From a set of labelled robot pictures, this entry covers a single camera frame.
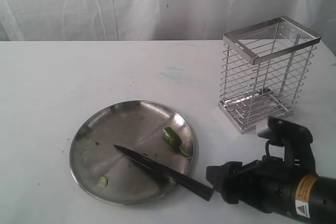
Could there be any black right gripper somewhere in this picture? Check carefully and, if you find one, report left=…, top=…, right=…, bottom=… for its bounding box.
left=206, top=119, right=316, bottom=212

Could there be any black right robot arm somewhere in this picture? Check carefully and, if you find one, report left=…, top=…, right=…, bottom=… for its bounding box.
left=206, top=116, right=335, bottom=223

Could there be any small green vegetable slice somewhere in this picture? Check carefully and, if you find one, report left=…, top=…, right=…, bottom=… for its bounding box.
left=100, top=176, right=109, bottom=187

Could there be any round steel plate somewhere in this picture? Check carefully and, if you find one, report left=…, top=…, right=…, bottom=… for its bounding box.
left=69, top=100, right=197, bottom=205

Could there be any white backdrop curtain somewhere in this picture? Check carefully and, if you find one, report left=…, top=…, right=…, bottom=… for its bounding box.
left=1, top=0, right=335, bottom=41

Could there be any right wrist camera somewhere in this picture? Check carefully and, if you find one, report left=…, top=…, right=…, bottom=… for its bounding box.
left=256, top=116, right=277, bottom=140

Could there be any chrome wire utensil holder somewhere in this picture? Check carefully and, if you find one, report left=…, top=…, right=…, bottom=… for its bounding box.
left=218, top=16, right=321, bottom=133

